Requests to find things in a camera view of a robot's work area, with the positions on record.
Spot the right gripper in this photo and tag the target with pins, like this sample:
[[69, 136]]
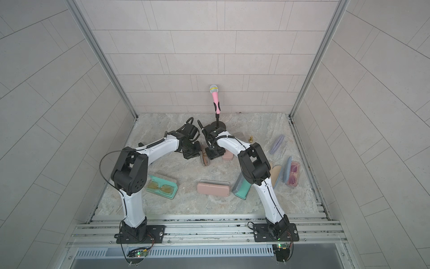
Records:
[[211, 154]]

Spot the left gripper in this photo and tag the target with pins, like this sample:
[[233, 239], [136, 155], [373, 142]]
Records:
[[197, 153]]

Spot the beige case with glasses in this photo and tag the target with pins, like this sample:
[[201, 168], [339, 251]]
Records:
[[205, 159]]

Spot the pink grey case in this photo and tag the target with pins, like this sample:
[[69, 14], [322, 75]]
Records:
[[228, 155]]

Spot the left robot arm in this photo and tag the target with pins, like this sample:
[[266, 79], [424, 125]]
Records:
[[130, 173]]

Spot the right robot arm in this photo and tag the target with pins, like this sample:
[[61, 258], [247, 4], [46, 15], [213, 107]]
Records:
[[255, 168]]

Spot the mint case yellow glasses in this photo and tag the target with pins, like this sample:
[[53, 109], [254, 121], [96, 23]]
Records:
[[162, 185]]

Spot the pink closed glasses case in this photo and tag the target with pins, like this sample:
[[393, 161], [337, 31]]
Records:
[[213, 188]]

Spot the grey purple glasses case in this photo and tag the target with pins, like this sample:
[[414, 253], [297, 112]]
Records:
[[276, 144]]

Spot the blue case beige lining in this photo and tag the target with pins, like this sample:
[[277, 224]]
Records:
[[276, 175]]

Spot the clear case pink glasses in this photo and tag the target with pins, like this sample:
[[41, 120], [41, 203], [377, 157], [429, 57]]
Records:
[[292, 173]]

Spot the pink toy microphone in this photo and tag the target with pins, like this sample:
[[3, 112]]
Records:
[[214, 92]]

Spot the left circuit board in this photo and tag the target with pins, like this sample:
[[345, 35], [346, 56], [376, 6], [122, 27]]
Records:
[[138, 253]]

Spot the circuit board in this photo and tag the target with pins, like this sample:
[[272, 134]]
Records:
[[282, 252], [138, 253]]

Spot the right circuit board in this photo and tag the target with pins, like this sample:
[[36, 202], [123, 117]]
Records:
[[282, 252]]

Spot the aluminium mounting rail frame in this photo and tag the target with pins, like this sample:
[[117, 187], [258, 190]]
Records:
[[207, 236]]

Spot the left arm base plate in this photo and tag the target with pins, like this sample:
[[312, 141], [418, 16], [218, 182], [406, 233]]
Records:
[[144, 234]]

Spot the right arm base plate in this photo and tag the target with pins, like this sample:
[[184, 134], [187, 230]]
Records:
[[265, 232]]

